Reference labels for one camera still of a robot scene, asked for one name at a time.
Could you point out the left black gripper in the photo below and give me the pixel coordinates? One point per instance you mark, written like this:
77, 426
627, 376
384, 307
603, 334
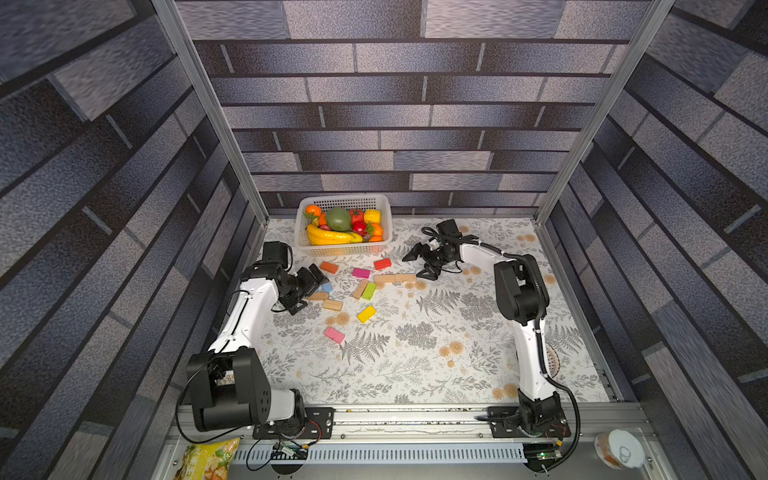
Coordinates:
311, 284

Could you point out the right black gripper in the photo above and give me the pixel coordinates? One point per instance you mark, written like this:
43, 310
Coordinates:
429, 255

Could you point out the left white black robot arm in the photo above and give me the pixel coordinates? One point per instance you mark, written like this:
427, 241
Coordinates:
227, 385

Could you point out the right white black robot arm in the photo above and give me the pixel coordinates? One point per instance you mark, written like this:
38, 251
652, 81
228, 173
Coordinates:
522, 298

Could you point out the orange block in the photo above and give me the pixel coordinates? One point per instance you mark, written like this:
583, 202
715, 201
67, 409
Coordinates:
329, 267

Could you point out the red block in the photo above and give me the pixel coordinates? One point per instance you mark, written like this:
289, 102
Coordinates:
383, 264

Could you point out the pink block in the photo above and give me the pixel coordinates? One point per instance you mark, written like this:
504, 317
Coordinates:
334, 335

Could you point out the yellow toy banana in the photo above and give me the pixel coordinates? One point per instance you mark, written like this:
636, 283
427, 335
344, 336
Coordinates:
319, 237

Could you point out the magenta block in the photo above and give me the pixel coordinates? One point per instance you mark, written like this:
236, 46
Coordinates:
361, 273

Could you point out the white plastic basket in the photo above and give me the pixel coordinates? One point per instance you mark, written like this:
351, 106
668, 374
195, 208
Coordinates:
377, 238

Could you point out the yellow toy pepper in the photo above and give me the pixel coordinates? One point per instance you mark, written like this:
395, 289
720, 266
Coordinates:
373, 216

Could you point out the green block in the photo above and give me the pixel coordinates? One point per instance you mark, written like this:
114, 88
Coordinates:
369, 291

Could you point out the yellow block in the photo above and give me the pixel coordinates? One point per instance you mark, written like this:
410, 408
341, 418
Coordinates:
366, 314

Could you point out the red toy fruit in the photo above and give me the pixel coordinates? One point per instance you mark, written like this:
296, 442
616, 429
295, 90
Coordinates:
358, 223

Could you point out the orange toy fruit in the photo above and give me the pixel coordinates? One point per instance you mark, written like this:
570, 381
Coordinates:
313, 211

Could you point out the green toy mango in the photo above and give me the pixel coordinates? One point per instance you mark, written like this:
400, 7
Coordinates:
338, 219

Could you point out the white perforated bowl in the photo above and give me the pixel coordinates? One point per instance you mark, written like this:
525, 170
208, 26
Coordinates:
553, 361

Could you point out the green snack bag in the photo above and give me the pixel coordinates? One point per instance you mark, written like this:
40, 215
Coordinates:
208, 461

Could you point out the white lidded cup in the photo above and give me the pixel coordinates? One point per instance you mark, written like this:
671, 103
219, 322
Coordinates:
619, 449

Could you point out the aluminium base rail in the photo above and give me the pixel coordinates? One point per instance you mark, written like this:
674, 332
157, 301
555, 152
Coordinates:
448, 441

